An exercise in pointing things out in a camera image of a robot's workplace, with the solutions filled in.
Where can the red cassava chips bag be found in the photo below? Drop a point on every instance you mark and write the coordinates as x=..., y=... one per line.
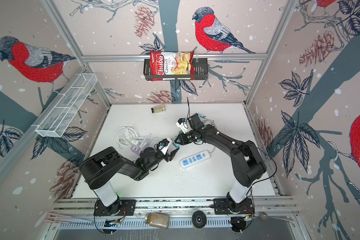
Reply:
x=163, y=64

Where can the white blue small device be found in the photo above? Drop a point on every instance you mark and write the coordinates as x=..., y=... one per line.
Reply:
x=194, y=159

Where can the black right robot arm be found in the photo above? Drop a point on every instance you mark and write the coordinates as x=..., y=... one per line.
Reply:
x=247, y=163

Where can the black round knob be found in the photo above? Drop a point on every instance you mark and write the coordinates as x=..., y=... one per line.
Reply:
x=199, y=219

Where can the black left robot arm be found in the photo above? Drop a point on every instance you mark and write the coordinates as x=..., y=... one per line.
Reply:
x=98, y=170

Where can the black wire wall basket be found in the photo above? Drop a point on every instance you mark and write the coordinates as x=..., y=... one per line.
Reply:
x=196, y=70

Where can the white charger plug adapter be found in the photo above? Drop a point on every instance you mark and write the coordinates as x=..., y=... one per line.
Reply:
x=135, y=143

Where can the metal spoon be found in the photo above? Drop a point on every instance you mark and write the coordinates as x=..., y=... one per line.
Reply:
x=265, y=217

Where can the glass jar of grains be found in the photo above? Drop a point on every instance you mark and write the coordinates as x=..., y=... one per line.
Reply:
x=157, y=220

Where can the purple power strip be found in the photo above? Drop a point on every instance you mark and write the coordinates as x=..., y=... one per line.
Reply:
x=135, y=150

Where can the pink chopsticks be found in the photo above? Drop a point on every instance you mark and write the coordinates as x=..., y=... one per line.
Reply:
x=56, y=218

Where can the white mesh wall shelf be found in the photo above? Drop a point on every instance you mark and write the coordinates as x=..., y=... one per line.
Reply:
x=69, y=102

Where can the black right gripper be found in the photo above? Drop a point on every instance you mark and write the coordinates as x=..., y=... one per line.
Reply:
x=180, y=137

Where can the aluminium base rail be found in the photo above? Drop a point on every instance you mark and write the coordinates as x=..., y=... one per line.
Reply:
x=180, y=212

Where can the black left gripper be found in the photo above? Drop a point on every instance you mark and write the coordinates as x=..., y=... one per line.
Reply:
x=172, y=154

